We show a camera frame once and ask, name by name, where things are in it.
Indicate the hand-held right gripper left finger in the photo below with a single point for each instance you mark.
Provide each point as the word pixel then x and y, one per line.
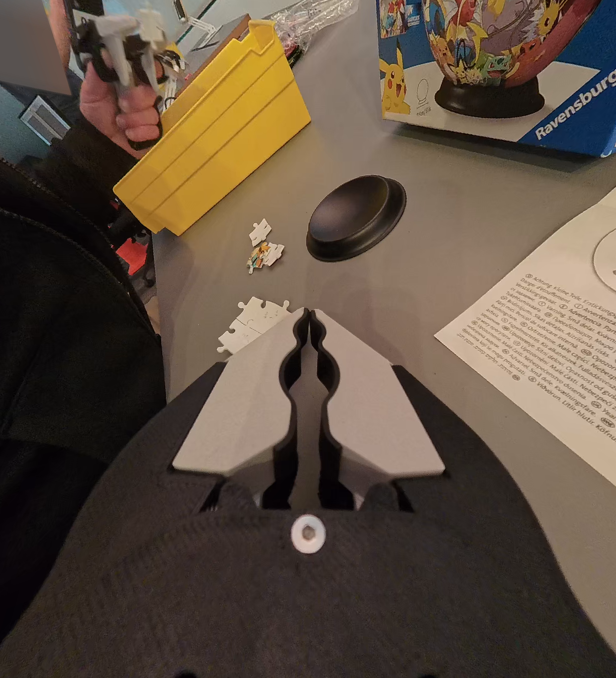
pixel 239 413

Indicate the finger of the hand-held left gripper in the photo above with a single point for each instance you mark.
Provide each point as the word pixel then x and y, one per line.
pixel 120 37
pixel 151 32

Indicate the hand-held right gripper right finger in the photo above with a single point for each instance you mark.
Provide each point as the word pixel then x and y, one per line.
pixel 382 413

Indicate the joined white puzzle section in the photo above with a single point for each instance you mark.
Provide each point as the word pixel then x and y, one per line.
pixel 249 320

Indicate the yellow plastic bin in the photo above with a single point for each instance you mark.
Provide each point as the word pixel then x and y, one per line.
pixel 223 132

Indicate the colourful printed puzzle piece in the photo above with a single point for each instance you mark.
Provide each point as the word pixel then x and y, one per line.
pixel 255 259

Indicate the person's left forearm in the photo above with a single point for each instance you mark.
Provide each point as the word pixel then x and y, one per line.
pixel 85 169

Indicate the white puzzle piece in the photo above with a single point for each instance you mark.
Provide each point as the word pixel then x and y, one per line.
pixel 275 253
pixel 260 231

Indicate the black round puzzle stand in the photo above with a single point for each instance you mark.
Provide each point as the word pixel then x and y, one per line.
pixel 353 212

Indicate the printed puzzle box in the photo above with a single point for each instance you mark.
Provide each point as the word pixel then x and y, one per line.
pixel 472 124

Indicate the person's left hand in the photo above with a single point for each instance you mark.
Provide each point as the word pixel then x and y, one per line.
pixel 101 106

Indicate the brown wooden board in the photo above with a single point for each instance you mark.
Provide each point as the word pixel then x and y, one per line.
pixel 234 26

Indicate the grey framed cabinet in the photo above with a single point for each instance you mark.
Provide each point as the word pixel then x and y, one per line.
pixel 43 119

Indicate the person's beige trousers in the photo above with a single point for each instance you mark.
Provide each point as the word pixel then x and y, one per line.
pixel 154 323

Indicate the clear plastic bag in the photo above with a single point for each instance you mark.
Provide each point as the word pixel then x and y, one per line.
pixel 318 21

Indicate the white instruction sheet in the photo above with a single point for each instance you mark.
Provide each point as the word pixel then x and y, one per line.
pixel 541 344

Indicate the red floor object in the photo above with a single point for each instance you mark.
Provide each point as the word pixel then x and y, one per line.
pixel 136 257

